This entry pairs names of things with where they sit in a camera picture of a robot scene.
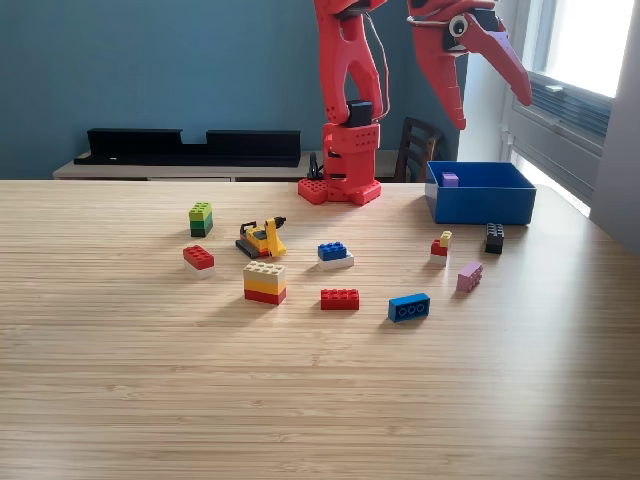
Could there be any red and white brick stack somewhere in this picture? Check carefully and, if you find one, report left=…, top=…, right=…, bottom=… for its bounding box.
left=182, top=244, right=216, bottom=280

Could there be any black lego brick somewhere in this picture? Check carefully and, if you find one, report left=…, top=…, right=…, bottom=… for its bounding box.
left=484, top=222, right=506, bottom=255

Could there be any green brick stack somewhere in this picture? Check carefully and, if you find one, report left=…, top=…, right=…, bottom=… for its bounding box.
left=188, top=201, right=215, bottom=238

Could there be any yellow toy digger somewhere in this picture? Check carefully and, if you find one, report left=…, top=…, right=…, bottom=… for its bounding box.
left=235, top=215, right=288, bottom=260

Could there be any blue lego brick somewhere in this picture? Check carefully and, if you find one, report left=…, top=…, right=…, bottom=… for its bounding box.
left=387, top=292, right=432, bottom=324

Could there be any red lego brick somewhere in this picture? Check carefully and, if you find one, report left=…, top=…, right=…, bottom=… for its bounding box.
left=320, top=288, right=361, bottom=312

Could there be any blue plastic bin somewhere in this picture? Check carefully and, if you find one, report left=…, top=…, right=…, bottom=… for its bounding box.
left=424, top=160, right=538, bottom=225

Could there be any grey window heater unit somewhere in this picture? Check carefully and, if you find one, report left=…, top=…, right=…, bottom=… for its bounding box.
left=508, top=69, right=614, bottom=201

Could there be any wooden sideboard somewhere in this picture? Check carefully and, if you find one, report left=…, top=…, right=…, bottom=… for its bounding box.
left=53, top=149, right=401, bottom=182

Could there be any black shelf tray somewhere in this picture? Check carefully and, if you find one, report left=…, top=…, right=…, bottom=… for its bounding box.
left=73, top=128, right=302, bottom=168

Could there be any pink lego brick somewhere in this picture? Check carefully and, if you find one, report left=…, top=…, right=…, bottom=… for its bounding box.
left=456, top=260, right=485, bottom=294

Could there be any dark wooden chair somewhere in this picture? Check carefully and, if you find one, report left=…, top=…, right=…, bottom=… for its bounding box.
left=393, top=117, right=445, bottom=184

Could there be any cream orange red brick stack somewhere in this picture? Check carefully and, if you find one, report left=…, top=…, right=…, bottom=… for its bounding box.
left=242, top=260, right=288, bottom=306

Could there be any white window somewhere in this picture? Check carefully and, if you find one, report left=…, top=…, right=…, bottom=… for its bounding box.
left=519, top=0, right=640, bottom=99

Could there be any blue and white brick stack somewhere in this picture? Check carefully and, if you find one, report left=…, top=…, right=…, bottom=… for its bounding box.
left=316, top=241, right=356, bottom=272

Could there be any red white yellow brick stack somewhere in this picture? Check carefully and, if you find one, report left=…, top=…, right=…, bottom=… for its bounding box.
left=429, top=230, right=454, bottom=267

